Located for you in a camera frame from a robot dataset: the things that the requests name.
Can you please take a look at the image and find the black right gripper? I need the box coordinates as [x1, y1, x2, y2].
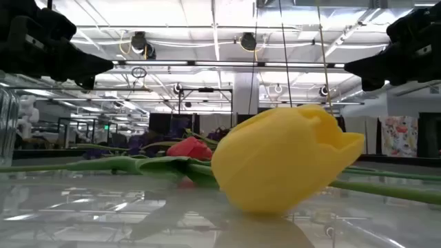
[344, 6, 441, 92]

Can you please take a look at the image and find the long ceiling light bar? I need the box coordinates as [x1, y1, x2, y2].
[112, 60, 346, 69]

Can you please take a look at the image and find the ceiling cable reel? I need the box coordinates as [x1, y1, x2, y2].
[239, 32, 258, 52]
[130, 30, 157, 61]

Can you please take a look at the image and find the black workcell frame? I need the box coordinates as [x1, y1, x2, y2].
[177, 87, 234, 138]

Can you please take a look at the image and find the long black cable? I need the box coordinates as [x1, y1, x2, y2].
[278, 0, 294, 108]

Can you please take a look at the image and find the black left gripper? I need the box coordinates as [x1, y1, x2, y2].
[0, 0, 114, 90]

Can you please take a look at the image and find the white curtain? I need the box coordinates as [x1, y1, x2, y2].
[344, 115, 379, 156]

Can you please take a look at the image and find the thin black hanging cable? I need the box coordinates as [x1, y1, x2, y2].
[247, 0, 260, 115]

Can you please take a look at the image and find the floral patterned cloth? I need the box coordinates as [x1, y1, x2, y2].
[378, 116, 419, 158]

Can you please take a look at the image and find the clear ribbed glass vase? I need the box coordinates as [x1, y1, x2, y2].
[0, 70, 21, 168]

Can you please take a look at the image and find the long yellow cable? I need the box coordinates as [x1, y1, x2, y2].
[316, 0, 335, 116]

